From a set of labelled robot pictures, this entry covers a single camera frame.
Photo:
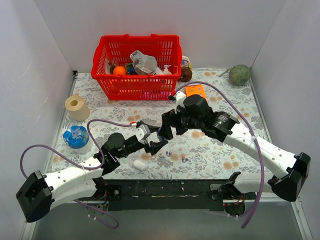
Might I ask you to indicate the white pump bottle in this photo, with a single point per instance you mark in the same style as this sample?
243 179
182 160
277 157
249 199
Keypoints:
166 70

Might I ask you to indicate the blue wrapped tissue roll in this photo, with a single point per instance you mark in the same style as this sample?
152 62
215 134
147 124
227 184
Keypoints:
78 139

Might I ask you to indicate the grey crumpled bag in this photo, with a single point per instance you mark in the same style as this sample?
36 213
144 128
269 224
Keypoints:
143 64

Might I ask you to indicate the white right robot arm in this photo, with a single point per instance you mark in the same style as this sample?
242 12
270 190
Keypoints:
289 171

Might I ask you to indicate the dark green toy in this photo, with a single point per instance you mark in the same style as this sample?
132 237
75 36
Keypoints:
130 70

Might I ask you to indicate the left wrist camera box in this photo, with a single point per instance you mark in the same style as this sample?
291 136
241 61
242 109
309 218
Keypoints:
141 132

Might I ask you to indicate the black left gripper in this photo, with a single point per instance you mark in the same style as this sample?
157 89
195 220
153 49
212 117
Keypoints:
146 139

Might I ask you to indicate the orange fruit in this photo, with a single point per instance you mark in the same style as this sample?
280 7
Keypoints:
119 70

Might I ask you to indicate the orange snack box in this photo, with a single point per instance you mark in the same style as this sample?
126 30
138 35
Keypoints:
197 89

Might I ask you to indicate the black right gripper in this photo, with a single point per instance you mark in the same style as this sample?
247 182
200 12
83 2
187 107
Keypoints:
173 121

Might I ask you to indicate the beige paper roll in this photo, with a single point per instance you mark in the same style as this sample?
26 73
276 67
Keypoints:
77 108

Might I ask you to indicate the lavender earbud charging case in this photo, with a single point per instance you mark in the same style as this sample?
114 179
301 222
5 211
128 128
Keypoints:
159 134

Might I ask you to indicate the red plastic shopping basket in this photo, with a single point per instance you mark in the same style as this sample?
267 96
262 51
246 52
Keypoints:
116 49

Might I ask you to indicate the white earbud charging case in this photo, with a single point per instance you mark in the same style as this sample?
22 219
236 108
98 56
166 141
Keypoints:
139 165

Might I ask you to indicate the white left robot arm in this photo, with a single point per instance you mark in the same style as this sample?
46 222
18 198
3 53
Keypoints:
42 192

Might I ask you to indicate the brown jar with label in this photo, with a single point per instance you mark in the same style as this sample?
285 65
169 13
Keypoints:
186 70

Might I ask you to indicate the green melon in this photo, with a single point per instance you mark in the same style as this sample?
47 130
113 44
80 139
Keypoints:
238 75

